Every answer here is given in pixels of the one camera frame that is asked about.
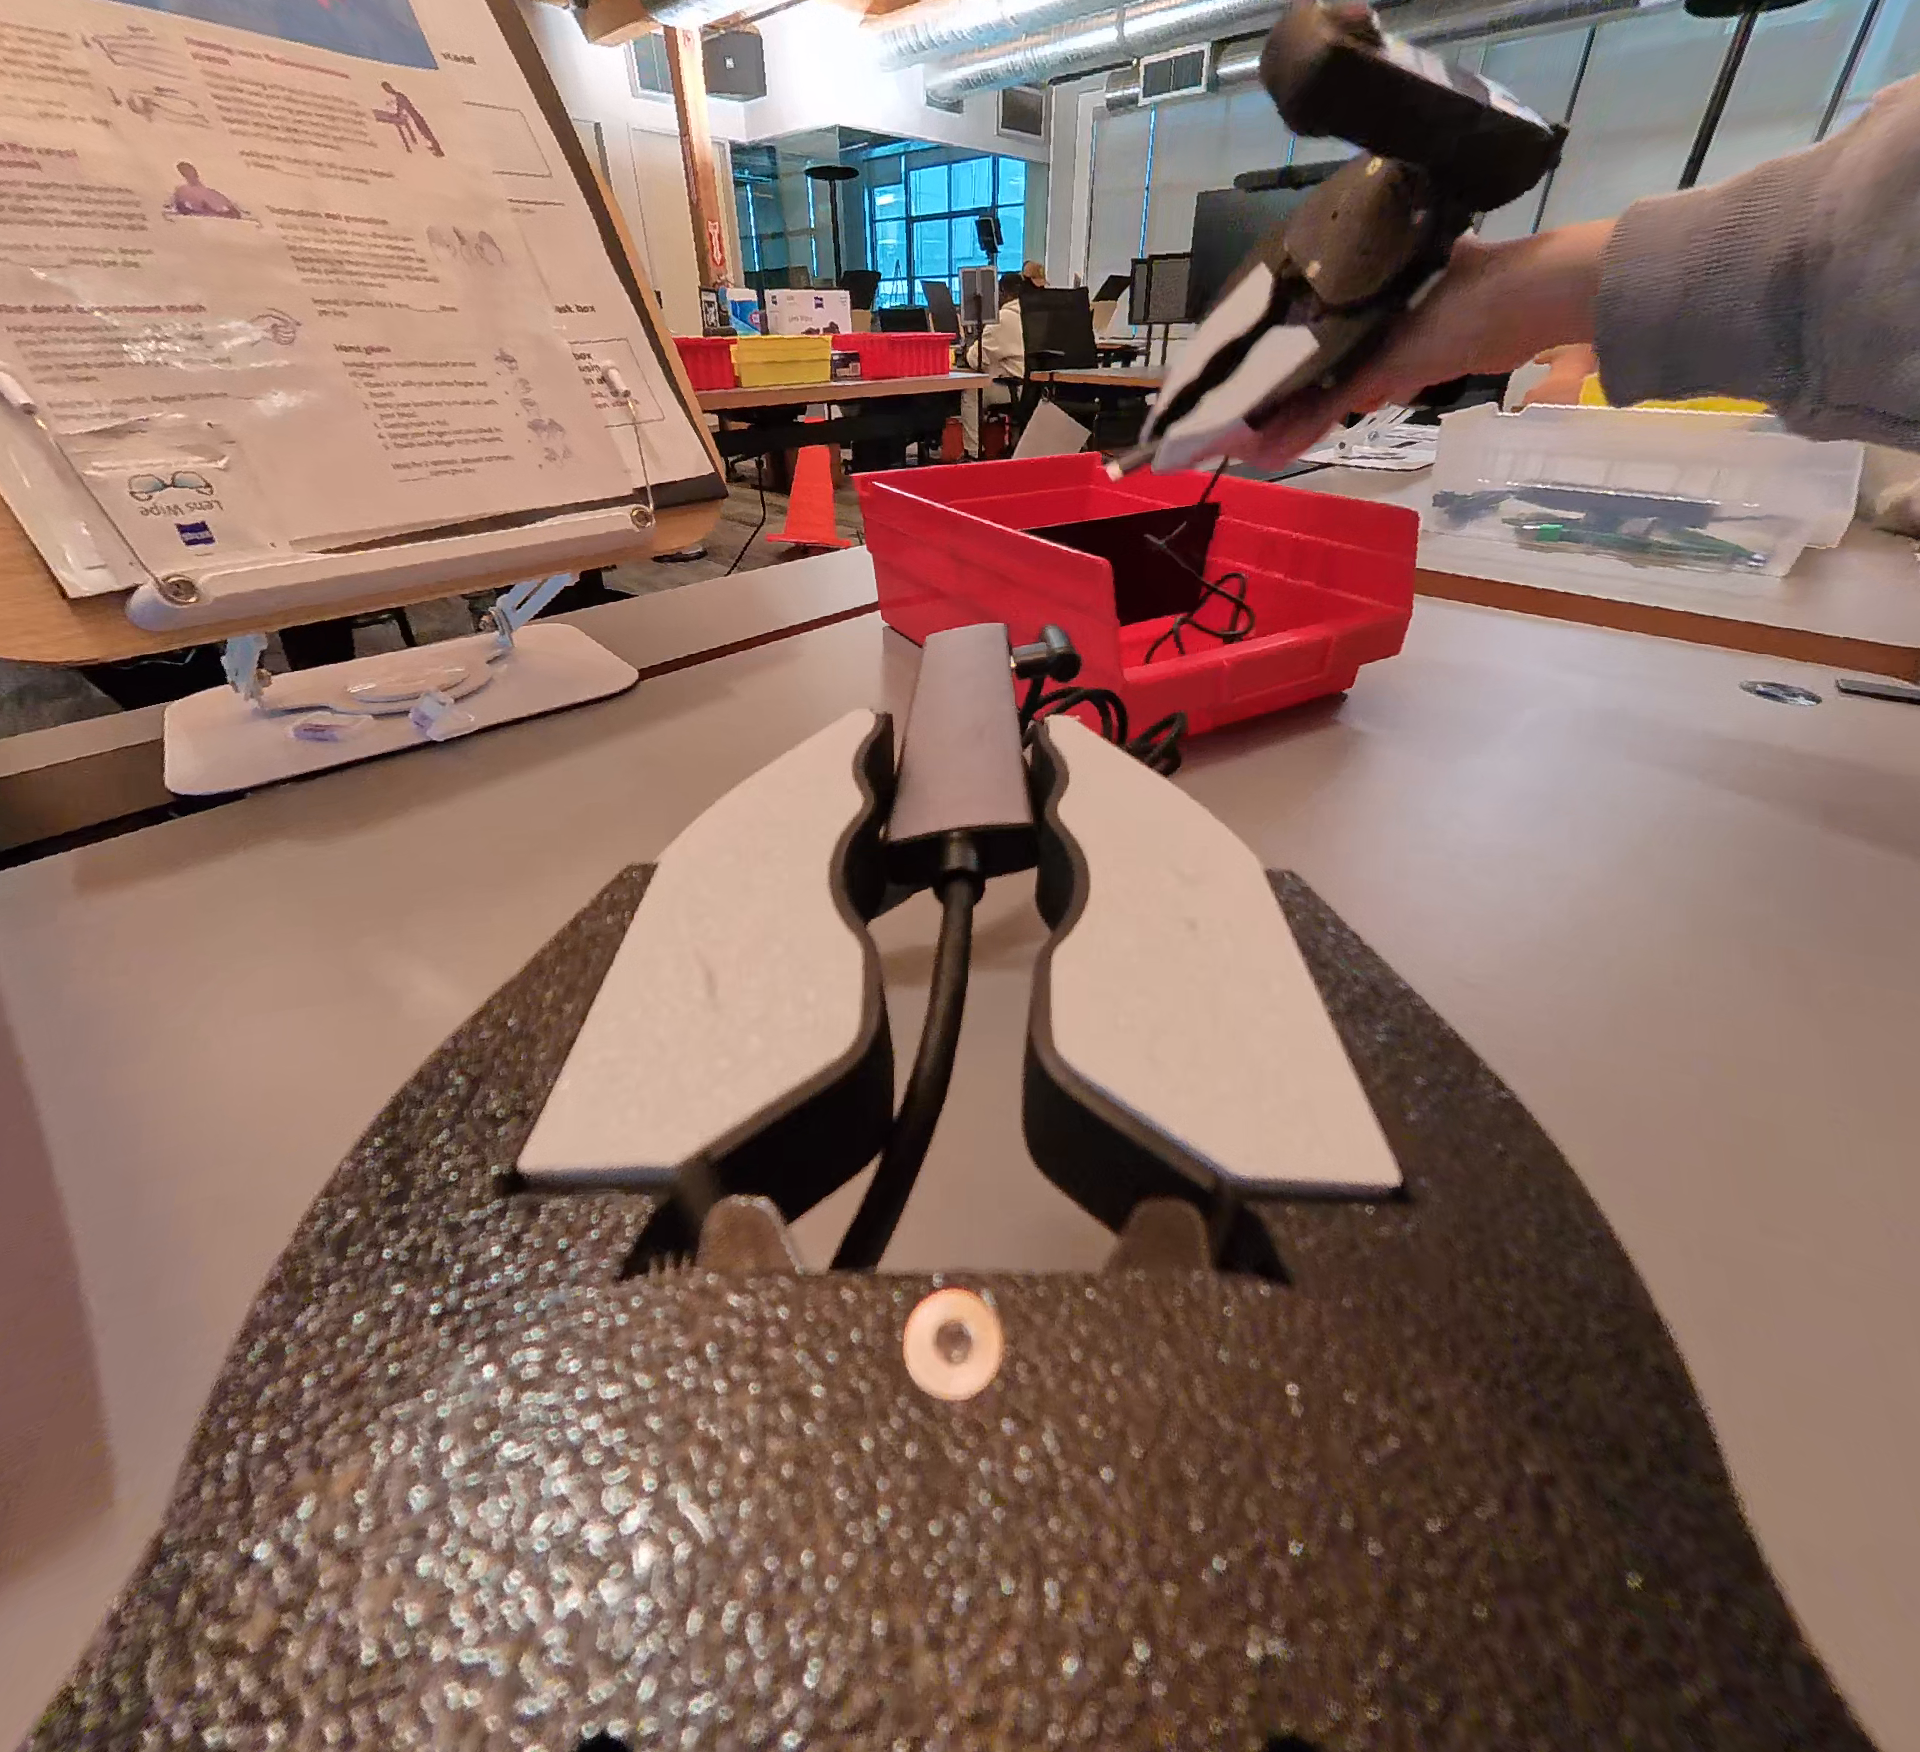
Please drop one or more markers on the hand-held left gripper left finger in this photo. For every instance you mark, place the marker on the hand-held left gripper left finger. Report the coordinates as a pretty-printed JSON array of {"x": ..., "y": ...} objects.
[{"x": 704, "y": 987}]

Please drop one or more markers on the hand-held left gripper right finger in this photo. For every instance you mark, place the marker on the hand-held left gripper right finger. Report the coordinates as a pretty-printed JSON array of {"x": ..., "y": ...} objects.
[{"x": 1201, "y": 1002}]

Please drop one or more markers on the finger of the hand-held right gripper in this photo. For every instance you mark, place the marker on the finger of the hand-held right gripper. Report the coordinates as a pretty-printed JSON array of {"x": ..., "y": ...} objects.
[
  {"x": 1218, "y": 350},
  {"x": 1268, "y": 395}
]

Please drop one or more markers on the red plastic bin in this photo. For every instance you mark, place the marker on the red plastic bin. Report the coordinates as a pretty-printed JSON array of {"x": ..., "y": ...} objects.
[{"x": 990, "y": 567}]

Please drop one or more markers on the person's right forearm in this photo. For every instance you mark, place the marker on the person's right forearm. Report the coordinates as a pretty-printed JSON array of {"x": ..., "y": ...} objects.
[{"x": 1770, "y": 267}]

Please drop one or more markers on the person's right hand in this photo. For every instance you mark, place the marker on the person's right hand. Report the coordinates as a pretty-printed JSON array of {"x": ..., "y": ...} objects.
[{"x": 1514, "y": 305}]

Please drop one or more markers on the black monitor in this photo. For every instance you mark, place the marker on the black monitor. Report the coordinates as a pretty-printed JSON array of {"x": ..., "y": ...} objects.
[{"x": 1239, "y": 245}]

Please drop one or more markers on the black bin divider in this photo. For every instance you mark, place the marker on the black bin divider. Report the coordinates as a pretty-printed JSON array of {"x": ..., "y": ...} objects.
[{"x": 1110, "y": 553}]

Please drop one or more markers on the yellow plastic bin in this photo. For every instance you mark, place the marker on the yellow plastic bin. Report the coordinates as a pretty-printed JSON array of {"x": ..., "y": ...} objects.
[
  {"x": 1664, "y": 398},
  {"x": 780, "y": 361}
]

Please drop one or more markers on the long red bin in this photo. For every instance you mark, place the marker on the long red bin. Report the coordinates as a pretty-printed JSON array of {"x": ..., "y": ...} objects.
[{"x": 892, "y": 354}]

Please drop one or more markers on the white cardboard box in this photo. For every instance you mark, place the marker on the white cardboard box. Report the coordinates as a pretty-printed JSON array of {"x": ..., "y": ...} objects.
[{"x": 807, "y": 312}]

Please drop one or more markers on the orange traffic cone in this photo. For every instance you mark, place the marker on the orange traffic cone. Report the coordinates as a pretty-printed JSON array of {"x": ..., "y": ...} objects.
[{"x": 810, "y": 507}]

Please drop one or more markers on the grey desk with wooden edge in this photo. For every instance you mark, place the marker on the grey desk with wooden edge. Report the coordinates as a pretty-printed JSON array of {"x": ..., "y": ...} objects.
[{"x": 1650, "y": 612}]

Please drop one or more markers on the clear plastic container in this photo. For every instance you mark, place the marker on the clear plastic container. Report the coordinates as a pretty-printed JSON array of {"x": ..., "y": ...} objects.
[{"x": 1801, "y": 492}]

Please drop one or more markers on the small red bin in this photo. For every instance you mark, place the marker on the small red bin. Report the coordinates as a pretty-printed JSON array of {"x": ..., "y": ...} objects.
[{"x": 704, "y": 365}]

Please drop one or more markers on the black flat device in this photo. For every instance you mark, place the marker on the black flat device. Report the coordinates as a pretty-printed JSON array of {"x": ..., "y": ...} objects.
[{"x": 1882, "y": 690}]

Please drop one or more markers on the wooden document stand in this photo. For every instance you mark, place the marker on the wooden document stand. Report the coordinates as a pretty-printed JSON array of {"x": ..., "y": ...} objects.
[{"x": 60, "y": 620}]

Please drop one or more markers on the instruction sheet with blue header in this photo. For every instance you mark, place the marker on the instruction sheet with blue header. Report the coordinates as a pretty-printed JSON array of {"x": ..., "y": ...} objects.
[{"x": 224, "y": 206}]

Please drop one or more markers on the black wall speaker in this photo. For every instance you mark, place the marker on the black wall speaker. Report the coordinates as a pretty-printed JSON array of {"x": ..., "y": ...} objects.
[{"x": 734, "y": 65}]

